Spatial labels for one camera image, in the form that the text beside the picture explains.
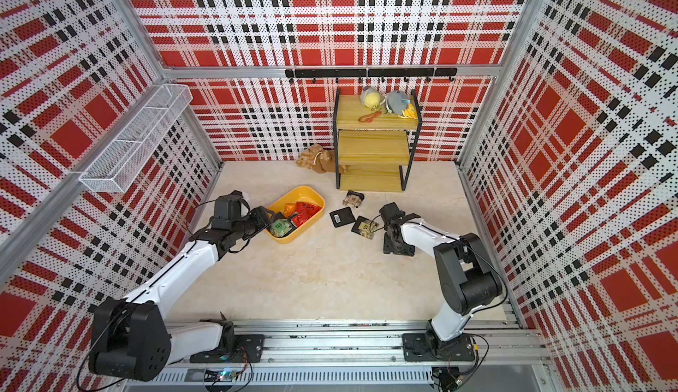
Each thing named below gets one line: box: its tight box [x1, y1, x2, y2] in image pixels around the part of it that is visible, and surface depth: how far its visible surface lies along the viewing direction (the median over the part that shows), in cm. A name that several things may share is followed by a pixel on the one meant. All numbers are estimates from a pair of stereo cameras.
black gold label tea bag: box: [350, 215, 380, 240], surface depth 102 cm
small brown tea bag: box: [342, 189, 365, 209], surface depth 110 cm
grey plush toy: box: [384, 90, 418, 120], surface depth 88 cm
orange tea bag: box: [283, 203, 297, 219], surface depth 103 cm
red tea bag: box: [291, 201, 323, 228], surface depth 101 cm
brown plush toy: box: [295, 143, 347, 174], surface depth 114 cm
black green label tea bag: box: [270, 218, 296, 238], surface depth 98 cm
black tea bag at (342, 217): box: [329, 206, 356, 228], surface depth 104 cm
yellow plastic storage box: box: [264, 185, 326, 245], surface depth 103 cm
